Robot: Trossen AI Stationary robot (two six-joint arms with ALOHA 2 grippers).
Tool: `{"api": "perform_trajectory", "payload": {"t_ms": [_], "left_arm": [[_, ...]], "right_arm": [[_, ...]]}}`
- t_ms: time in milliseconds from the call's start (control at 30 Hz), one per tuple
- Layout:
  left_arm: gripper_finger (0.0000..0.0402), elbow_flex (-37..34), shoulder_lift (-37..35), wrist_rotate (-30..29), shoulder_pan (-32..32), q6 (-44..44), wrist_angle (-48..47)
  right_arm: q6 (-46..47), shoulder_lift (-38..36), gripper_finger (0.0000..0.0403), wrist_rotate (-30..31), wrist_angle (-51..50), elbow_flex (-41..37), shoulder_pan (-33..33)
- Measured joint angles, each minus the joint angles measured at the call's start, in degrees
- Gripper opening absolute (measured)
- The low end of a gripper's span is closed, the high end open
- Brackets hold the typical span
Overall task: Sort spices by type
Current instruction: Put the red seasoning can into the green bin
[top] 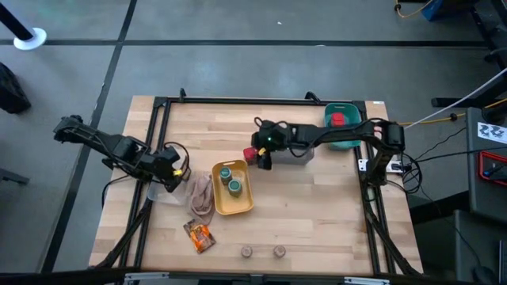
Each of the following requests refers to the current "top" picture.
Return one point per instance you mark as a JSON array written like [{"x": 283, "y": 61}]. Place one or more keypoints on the teal plastic bin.
[{"x": 353, "y": 115}]

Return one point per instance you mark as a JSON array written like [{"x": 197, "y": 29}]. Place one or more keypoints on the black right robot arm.
[{"x": 336, "y": 134}]

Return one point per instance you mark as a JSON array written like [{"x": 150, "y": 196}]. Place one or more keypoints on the grey translucent plastic bin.
[{"x": 293, "y": 157}]

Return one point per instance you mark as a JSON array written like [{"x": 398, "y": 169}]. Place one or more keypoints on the green-lidded spice jar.
[
  {"x": 235, "y": 186},
  {"x": 226, "y": 173}
]

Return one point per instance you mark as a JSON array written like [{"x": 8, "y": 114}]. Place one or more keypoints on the white printed label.
[{"x": 491, "y": 132}]

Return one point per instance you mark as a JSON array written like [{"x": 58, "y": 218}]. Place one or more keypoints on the black bar with silver brackets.
[{"x": 59, "y": 277}]

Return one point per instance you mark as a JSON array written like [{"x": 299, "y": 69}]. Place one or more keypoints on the white mounting plate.
[{"x": 363, "y": 165}]

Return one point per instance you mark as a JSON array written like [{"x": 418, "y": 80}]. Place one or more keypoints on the red-edged black box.
[{"x": 481, "y": 166}]

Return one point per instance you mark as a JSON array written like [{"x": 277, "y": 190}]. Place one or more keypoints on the grey metal foot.
[{"x": 12, "y": 176}]

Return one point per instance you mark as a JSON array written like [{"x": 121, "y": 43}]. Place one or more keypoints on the orange spice packet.
[{"x": 199, "y": 236}]

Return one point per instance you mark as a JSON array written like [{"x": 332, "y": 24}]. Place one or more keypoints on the yellow plastic bin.
[{"x": 237, "y": 206}]

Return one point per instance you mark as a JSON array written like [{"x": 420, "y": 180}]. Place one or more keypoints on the red small block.
[{"x": 338, "y": 118}]

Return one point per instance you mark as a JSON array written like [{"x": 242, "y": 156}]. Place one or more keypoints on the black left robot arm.
[{"x": 119, "y": 148}]

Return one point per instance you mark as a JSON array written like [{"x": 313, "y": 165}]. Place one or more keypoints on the blue box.
[{"x": 432, "y": 10}]

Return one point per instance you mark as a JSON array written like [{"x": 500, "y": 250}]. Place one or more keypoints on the black furniture leg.
[{"x": 455, "y": 101}]

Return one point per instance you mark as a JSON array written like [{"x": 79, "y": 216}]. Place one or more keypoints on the black pole with white base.
[{"x": 33, "y": 37}]

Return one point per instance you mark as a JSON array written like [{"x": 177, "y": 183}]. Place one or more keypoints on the clear plastic bin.
[{"x": 158, "y": 196}]

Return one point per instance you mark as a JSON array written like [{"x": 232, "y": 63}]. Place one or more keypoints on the black bag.
[{"x": 12, "y": 91}]

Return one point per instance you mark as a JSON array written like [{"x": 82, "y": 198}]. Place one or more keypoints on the beige crumpled cloth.
[{"x": 200, "y": 198}]

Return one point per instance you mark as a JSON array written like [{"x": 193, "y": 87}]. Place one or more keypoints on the black aluminium table frame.
[{"x": 237, "y": 100}]

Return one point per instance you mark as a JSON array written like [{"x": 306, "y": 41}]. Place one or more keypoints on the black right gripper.
[{"x": 271, "y": 138}]

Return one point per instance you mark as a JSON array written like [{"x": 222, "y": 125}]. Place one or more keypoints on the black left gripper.
[{"x": 168, "y": 168}]

